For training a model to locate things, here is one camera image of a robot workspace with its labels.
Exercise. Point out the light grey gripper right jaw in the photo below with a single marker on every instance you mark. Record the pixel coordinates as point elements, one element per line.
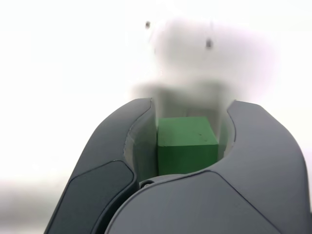
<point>219,200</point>

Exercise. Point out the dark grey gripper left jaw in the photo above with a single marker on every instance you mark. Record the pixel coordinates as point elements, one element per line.
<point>102,156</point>

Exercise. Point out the green cube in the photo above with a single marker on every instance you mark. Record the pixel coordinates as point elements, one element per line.
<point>187,151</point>

